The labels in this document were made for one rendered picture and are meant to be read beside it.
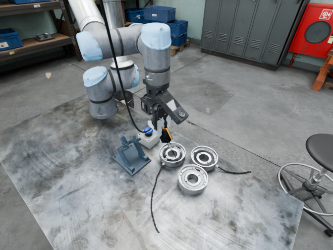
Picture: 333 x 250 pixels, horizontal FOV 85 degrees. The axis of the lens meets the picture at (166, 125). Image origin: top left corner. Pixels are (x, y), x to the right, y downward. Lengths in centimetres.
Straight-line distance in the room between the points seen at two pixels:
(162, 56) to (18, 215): 164
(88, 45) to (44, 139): 58
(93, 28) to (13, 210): 160
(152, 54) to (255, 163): 162
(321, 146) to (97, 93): 127
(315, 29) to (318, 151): 287
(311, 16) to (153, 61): 358
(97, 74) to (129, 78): 15
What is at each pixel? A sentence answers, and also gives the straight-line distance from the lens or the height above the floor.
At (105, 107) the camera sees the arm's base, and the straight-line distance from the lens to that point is 98.
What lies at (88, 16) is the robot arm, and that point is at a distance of 63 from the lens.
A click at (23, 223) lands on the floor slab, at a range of 181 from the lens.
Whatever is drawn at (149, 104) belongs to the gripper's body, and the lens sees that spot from 59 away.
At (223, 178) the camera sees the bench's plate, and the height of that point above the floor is 80.
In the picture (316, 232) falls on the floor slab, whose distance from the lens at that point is 180.
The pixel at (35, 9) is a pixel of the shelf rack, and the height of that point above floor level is 94.
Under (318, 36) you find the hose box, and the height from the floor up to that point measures 60.
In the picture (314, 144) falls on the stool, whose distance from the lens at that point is 138.
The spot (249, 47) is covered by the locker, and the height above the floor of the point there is 31.
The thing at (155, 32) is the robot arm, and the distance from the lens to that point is 49.
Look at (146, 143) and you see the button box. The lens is 79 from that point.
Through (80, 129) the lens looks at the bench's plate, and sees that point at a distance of 98.
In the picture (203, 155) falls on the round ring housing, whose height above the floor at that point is 82.
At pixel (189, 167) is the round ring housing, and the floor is 83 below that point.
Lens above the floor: 139
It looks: 40 degrees down
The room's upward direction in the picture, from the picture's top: straight up
